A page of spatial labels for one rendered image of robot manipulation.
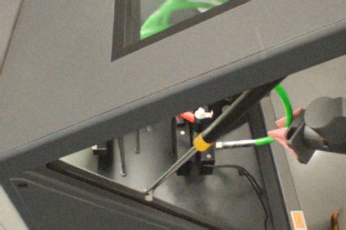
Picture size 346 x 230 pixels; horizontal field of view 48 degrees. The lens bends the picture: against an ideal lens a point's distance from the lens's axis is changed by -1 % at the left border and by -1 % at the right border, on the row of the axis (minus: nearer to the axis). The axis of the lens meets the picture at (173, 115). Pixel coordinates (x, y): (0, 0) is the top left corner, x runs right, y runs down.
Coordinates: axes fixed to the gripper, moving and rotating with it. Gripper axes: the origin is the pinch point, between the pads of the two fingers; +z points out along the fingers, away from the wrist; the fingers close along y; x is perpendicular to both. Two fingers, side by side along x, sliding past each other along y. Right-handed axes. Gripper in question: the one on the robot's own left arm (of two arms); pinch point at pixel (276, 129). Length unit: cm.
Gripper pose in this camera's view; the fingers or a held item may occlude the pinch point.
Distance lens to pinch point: 83.3
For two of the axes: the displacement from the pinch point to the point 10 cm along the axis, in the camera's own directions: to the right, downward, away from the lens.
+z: -5.2, -0.6, 8.5
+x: 5.9, 6.9, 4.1
